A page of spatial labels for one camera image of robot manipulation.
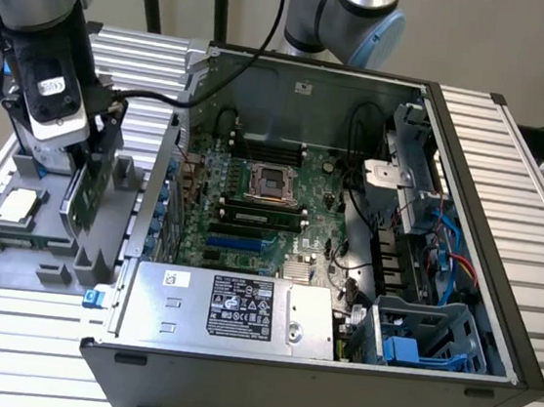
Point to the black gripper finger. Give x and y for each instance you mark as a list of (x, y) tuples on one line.
[(108, 131)]

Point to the green graphics card black shroud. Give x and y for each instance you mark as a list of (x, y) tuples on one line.
[(89, 192)]

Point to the blue slot clip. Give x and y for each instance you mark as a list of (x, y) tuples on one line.
[(161, 201), (150, 244), (155, 224), (172, 168)]

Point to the grey plastic parts rack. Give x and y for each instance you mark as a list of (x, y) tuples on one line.
[(119, 210)]

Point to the silver CPU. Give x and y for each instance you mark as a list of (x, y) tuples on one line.
[(17, 206)]

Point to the black expansion slot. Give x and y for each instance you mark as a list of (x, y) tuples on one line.
[(241, 232)]

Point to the blue case latch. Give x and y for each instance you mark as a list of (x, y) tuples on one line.
[(93, 299)]

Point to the blue expansion slot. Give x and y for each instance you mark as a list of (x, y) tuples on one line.
[(238, 245)]

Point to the metal CPU socket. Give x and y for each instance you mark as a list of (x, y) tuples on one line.
[(274, 181)]

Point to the silver power supply unit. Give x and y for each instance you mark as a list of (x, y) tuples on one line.
[(191, 312)]

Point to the green motherboard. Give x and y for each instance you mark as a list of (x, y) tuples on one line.
[(319, 219)]

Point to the small silver heat sink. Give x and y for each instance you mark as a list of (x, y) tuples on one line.
[(297, 271)]

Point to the metal drive cage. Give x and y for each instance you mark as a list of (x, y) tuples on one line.
[(388, 177)]

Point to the grey open PC case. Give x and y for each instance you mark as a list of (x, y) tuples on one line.
[(279, 396)]

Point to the blue empty disk carrier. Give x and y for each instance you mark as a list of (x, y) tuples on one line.
[(400, 351)]

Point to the grey plastic disk bay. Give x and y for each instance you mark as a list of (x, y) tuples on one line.
[(435, 325)]

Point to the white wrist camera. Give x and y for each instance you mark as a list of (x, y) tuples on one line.
[(57, 105)]

